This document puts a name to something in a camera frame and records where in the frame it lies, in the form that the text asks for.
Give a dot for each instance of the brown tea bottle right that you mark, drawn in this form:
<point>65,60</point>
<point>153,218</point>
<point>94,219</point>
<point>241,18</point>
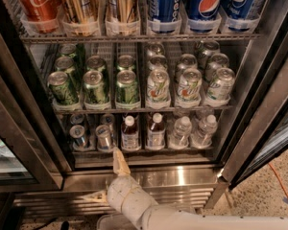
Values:
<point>156,133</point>

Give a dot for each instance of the green can front middle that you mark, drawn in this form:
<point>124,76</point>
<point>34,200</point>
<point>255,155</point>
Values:
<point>95,88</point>

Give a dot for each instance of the clear plastic bin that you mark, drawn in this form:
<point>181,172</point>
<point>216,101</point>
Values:
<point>115,222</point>

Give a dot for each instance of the silver can back left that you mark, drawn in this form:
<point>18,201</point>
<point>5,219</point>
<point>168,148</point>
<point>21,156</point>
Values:
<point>154,48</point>

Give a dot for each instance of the gold can left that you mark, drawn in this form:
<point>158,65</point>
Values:
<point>79,16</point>

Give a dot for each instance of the white diet can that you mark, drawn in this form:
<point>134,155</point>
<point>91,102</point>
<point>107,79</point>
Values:
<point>189,85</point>
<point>157,62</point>
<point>221,84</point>
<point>186,61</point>
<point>215,62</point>
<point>158,86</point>

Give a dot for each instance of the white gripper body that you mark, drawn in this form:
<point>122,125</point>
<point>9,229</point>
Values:
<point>119,191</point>

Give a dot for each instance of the green can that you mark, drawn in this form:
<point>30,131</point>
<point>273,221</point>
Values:
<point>74,51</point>
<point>62,88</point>
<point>126,87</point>
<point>95,88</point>

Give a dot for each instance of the silver can back right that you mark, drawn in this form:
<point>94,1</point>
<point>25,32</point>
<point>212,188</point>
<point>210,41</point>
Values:
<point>204,49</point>

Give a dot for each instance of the red Coca-Cola can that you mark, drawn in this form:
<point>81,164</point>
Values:
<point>40,16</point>

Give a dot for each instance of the green can back left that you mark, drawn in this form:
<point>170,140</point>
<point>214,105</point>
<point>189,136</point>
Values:
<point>74,51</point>

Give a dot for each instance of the wire shelf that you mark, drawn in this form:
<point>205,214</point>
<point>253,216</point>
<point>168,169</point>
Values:
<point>141,110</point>
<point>47,39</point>

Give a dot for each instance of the silver can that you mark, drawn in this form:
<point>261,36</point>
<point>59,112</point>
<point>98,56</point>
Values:
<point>154,48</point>
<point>204,49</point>

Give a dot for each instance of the green can front right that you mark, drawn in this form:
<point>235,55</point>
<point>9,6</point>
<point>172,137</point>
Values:
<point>126,87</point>

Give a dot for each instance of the green can second row middle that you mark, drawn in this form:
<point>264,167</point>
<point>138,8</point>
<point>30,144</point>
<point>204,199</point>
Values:
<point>97,63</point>

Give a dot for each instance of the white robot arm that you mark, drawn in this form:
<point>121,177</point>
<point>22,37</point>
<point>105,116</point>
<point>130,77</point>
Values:
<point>236,223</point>

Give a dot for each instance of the green can second row left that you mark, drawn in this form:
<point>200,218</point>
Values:
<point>68,66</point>

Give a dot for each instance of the gold can right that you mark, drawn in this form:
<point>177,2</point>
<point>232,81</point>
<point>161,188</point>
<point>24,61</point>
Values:
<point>122,16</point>

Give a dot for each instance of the brown tea bottle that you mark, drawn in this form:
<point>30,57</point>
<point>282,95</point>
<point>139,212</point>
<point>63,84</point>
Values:
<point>156,133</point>
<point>129,134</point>

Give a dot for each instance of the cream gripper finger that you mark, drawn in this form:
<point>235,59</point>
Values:
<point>98,197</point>
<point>120,166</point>

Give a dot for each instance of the white diet can front middle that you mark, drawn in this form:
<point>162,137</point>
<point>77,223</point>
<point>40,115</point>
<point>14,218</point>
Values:
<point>189,85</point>

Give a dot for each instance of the red bull can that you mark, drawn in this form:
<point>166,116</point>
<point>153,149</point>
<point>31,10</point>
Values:
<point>76,119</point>
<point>104,138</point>
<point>79,136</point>
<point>109,120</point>

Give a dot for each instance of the blue Pepsi can left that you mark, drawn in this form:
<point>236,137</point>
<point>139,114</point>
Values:
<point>163,15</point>

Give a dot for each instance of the blue Pepsi can middle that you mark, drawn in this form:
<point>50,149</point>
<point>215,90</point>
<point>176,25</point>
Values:
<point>203,15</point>

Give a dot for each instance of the green can front left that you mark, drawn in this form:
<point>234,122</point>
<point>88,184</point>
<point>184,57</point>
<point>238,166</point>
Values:
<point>62,88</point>

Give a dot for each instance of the blue pepsi can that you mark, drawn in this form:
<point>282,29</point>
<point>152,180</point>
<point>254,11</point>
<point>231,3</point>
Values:
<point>163,15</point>
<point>241,10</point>
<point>203,15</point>

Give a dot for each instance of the green can second row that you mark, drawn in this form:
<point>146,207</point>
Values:
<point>68,66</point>
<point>97,63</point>
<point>126,62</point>

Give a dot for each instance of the gold can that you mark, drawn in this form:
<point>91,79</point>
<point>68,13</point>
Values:
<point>79,16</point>
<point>122,16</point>

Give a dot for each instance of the open fridge door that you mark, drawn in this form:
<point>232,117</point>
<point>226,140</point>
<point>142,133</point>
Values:
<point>265,136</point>

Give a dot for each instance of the top wire shelf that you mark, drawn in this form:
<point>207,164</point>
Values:
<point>47,39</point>

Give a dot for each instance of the green can second row right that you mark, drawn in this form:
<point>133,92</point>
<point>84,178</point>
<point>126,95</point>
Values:
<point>126,62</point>

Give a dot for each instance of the blue Pepsi can right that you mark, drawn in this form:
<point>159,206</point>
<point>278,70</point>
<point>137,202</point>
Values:
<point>241,10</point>

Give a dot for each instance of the middle wire shelf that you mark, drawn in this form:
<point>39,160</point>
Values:
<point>141,110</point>

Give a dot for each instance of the brown tea bottle left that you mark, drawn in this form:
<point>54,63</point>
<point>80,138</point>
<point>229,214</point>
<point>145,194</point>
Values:
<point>129,134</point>

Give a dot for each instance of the white diet can front right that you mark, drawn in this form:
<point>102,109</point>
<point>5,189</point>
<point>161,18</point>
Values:
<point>221,84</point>

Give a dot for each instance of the white diet can front left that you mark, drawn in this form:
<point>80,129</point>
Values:
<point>158,86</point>

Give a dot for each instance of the clear water bottle right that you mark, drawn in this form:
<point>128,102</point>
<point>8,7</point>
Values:
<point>202,137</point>

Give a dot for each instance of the clear water bottle left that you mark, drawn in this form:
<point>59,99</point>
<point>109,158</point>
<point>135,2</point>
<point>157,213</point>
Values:
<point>179,136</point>

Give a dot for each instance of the clear water bottle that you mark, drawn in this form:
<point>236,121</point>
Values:
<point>179,136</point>
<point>202,137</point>

